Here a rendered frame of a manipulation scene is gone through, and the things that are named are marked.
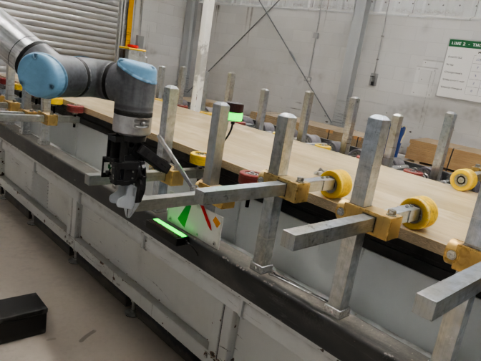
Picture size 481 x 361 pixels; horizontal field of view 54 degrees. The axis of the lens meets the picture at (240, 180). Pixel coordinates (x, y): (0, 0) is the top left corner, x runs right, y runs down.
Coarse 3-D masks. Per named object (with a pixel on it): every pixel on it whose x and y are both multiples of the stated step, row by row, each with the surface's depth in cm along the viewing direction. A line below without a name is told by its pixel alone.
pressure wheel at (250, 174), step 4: (240, 172) 144; (244, 172) 144; (248, 172) 146; (252, 172) 144; (256, 172) 147; (240, 176) 143; (244, 176) 142; (248, 176) 141; (252, 176) 141; (256, 176) 141; (240, 180) 143; (244, 180) 142; (248, 180) 141; (252, 180) 141; (256, 180) 142; (248, 200) 146; (248, 204) 147
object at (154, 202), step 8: (184, 192) 130; (192, 192) 131; (144, 200) 118; (152, 200) 120; (160, 200) 122; (168, 200) 123; (176, 200) 125; (184, 200) 127; (192, 200) 129; (144, 208) 119; (152, 208) 121; (160, 208) 122
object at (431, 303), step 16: (464, 272) 75; (480, 272) 76; (432, 288) 67; (448, 288) 68; (464, 288) 69; (480, 288) 75; (416, 304) 65; (432, 304) 63; (448, 304) 66; (432, 320) 64
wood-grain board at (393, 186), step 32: (192, 128) 218; (224, 160) 160; (256, 160) 168; (320, 160) 188; (352, 160) 199; (320, 192) 137; (384, 192) 150; (416, 192) 157; (448, 192) 166; (448, 224) 124
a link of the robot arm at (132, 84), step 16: (112, 64) 107; (128, 64) 104; (144, 64) 105; (112, 80) 106; (128, 80) 104; (144, 80) 105; (112, 96) 108; (128, 96) 105; (144, 96) 106; (128, 112) 106; (144, 112) 107
